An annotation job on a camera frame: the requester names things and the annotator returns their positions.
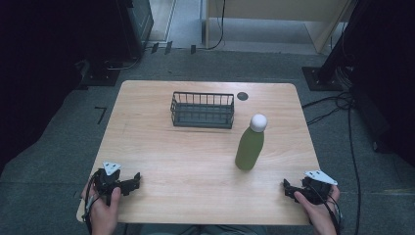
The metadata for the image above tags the black hanging cable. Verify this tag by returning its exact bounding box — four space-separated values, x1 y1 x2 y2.
207 0 227 51

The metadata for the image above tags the green bottle with white cap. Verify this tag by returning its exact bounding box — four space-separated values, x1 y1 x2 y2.
234 113 268 171

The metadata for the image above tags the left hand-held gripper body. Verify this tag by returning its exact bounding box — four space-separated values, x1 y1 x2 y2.
93 161 132 207

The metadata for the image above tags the long black floor cable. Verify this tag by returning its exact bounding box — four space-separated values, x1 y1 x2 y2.
346 103 362 235

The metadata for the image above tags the person's right hand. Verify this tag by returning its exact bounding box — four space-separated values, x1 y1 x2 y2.
293 184 343 235

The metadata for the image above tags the left hand-held gripper cable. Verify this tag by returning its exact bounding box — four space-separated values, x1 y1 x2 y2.
81 170 101 233

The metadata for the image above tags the black stand with flat base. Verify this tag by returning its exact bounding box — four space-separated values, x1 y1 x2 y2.
79 60 121 88

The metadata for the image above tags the black wire basket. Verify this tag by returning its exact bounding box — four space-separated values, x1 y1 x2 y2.
169 91 236 130

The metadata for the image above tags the black stand with square base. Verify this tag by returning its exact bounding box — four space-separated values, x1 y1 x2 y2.
300 0 370 92

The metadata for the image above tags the right hand-held gripper cable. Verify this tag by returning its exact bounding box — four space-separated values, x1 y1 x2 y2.
309 184 343 235

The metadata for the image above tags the dark cabinet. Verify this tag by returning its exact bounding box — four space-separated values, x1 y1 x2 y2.
116 0 155 61

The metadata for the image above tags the hand-held gripper cable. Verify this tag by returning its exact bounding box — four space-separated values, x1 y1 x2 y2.
81 170 101 233
309 184 343 235

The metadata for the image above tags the bundle of black floor cables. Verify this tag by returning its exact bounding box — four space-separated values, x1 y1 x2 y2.
300 91 356 127

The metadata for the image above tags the light wooden table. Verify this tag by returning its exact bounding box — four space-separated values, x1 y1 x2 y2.
75 79 321 226

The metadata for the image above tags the person's left hand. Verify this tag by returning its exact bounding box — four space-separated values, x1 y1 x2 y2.
80 181 122 235

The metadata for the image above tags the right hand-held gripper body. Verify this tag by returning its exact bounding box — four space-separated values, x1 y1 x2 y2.
300 169 339 207

